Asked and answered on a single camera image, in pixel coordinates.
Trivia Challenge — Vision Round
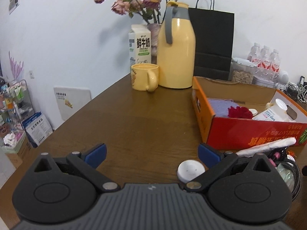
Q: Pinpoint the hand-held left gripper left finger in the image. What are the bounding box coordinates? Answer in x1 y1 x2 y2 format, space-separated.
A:
32 143 120 192

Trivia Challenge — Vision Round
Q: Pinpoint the yellow thermos jug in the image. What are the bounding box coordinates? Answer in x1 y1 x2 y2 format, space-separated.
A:
156 1 196 89

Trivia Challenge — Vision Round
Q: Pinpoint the purple woven drawstring pouch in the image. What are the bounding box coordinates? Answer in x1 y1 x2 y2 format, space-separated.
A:
207 97 240 118

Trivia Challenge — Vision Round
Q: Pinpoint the blue and white bag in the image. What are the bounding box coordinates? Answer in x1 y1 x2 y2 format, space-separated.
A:
22 111 54 148

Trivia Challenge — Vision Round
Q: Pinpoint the pink and black strap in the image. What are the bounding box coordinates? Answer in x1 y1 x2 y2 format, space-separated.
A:
271 150 288 163

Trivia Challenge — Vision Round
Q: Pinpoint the grey metal tin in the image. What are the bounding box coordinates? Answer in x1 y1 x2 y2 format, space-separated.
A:
254 75 275 88

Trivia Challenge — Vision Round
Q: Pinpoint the clear container of seeds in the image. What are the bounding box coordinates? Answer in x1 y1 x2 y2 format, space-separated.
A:
231 57 257 84

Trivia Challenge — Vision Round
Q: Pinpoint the black paper bag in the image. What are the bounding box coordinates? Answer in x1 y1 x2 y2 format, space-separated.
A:
188 0 235 81

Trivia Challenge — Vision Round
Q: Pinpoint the red fuzzy cloth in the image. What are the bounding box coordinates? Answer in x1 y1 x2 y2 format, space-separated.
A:
227 106 253 120

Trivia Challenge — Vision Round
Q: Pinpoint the glass flower vase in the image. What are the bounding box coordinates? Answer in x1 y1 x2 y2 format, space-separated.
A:
146 23 162 55

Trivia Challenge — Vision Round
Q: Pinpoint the wire storage rack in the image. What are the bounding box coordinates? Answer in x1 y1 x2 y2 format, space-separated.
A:
0 77 34 154

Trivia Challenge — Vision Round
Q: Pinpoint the purple wall sticker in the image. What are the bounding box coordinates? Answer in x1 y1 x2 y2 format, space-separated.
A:
8 51 25 81

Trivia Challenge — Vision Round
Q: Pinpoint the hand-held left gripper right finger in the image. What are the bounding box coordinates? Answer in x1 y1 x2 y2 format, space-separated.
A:
185 143 276 192

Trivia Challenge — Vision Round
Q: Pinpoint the white milk carton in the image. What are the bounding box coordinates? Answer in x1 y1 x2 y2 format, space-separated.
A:
128 24 152 65

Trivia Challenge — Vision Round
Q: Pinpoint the brown cardboard carton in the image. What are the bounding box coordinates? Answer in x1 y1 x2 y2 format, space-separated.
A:
6 136 33 168

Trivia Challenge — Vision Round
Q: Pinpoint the red cardboard box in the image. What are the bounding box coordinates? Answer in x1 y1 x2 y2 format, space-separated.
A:
192 76 307 151

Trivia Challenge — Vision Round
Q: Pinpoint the crumpled clear plastic bag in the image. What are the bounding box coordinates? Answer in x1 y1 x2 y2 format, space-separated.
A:
276 163 295 192

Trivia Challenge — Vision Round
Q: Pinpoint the yellow mug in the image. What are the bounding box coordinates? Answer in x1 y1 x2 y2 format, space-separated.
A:
130 63 159 93

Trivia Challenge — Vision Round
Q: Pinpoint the white robot figure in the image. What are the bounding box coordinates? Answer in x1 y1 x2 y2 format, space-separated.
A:
275 70 289 91

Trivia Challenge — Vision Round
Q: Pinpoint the clear water bottle red label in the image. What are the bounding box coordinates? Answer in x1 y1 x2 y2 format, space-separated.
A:
259 45 271 77
269 48 281 77
247 43 262 77

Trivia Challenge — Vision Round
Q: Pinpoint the tangle of cables and chargers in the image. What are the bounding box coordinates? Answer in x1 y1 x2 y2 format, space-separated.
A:
284 75 307 103

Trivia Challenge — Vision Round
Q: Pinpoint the small smooth white cap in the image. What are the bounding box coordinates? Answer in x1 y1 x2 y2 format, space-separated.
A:
177 160 206 183

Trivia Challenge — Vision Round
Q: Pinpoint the white plastic bottle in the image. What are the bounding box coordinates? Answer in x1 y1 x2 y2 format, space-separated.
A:
252 98 296 122

